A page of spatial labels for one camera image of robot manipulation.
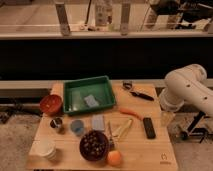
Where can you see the green plastic tray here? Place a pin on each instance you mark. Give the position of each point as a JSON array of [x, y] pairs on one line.
[[75, 91]]

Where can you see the red bowl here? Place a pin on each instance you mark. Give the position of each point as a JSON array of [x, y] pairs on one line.
[[51, 104]]

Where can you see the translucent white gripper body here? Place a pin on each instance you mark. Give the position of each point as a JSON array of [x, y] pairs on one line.
[[166, 118]]

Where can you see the wooden table board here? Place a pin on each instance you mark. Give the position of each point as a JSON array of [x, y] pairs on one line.
[[139, 153]]

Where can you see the yellow banana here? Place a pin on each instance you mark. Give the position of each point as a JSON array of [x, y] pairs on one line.
[[122, 130]]

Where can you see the small metal cup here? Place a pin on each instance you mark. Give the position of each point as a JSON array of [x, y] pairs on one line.
[[56, 124]]

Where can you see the orange fruit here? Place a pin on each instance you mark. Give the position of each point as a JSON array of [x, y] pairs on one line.
[[114, 158]]

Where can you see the orange carrot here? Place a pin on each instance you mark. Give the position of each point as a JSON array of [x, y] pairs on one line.
[[129, 112]]

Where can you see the black remote control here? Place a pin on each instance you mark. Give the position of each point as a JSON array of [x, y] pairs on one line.
[[149, 129]]

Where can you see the light blue sponge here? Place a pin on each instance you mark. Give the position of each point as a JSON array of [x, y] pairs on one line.
[[91, 101]]

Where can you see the black handled peeler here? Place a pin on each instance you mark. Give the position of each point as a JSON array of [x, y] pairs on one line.
[[127, 85]]

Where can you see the metal fork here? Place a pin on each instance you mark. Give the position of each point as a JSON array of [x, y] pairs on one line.
[[111, 142]]

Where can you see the grey blue sponge block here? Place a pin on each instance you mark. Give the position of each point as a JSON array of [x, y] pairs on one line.
[[98, 123]]

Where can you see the dark bowl with nuts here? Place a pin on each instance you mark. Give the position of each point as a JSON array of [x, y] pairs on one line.
[[94, 146]]

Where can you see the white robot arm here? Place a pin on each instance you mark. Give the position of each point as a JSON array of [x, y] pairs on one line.
[[186, 85]]

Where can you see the blue plastic cup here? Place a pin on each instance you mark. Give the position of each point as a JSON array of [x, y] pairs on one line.
[[77, 127]]

